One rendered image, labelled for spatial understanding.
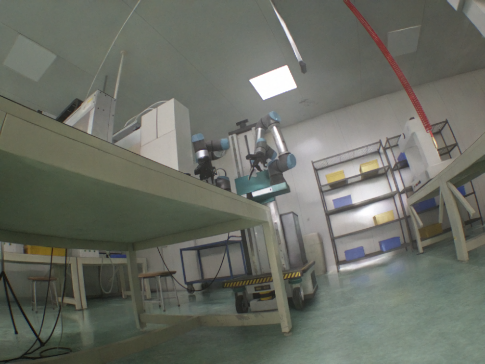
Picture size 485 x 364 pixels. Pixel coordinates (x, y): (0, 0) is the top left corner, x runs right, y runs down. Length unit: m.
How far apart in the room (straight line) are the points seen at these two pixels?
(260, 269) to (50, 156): 2.02
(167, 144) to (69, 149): 0.65
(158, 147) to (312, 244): 3.22
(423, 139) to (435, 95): 2.74
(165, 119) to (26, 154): 0.80
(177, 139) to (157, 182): 0.45
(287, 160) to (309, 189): 2.44
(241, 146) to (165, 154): 1.57
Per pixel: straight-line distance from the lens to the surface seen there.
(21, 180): 0.77
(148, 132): 1.21
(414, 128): 2.74
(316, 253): 3.97
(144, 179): 0.61
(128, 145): 1.41
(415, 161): 3.18
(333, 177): 3.96
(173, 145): 1.06
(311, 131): 4.78
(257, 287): 1.98
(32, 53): 3.33
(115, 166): 0.56
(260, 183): 2.28
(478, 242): 2.27
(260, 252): 2.30
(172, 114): 1.14
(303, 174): 4.53
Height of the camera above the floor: 0.47
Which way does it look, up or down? 18 degrees up
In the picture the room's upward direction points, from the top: 10 degrees counter-clockwise
